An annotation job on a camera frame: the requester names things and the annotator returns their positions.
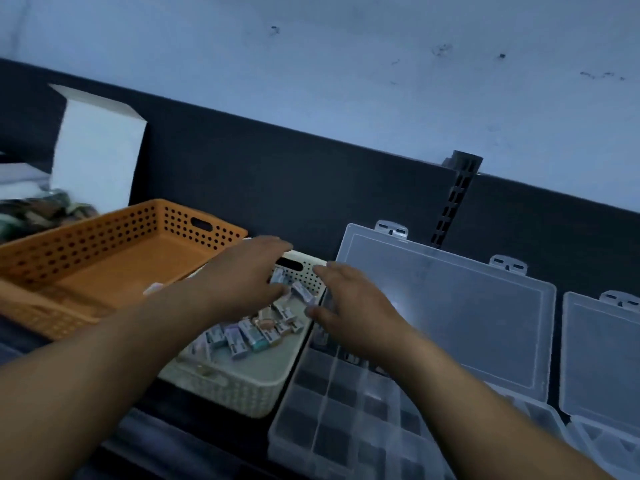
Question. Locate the person's left hand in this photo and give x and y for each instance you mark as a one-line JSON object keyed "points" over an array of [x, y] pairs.
{"points": [[240, 284]]}

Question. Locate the person's right hand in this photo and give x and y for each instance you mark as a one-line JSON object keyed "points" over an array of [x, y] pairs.
{"points": [[360, 314]]}

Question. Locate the pile of small tubes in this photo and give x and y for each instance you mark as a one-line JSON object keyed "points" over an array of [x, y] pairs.
{"points": [[250, 334]]}

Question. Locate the orange plastic basket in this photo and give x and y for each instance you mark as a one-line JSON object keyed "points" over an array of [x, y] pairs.
{"points": [[115, 264]]}

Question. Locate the person's left forearm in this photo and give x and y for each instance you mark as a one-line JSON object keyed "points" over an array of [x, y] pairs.
{"points": [[90, 379]]}

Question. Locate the person's right forearm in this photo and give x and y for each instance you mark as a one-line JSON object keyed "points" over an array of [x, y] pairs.
{"points": [[490, 424]]}

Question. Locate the white cardboard box open lid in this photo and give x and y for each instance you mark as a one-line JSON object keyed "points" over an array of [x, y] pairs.
{"points": [[100, 154]]}

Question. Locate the white barcode sticker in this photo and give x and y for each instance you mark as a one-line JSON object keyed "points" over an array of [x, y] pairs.
{"points": [[153, 288]]}

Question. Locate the white perforated plastic basket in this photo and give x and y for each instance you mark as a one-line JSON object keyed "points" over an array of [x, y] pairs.
{"points": [[250, 379]]}

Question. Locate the wide black shelf back panel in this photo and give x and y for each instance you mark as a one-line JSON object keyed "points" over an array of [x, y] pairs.
{"points": [[275, 184]]}

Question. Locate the black slotted shelf upright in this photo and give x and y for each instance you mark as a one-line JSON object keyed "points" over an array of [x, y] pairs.
{"points": [[462, 169]]}

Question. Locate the narrow black shelf back panel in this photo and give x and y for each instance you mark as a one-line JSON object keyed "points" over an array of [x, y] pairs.
{"points": [[550, 229]]}

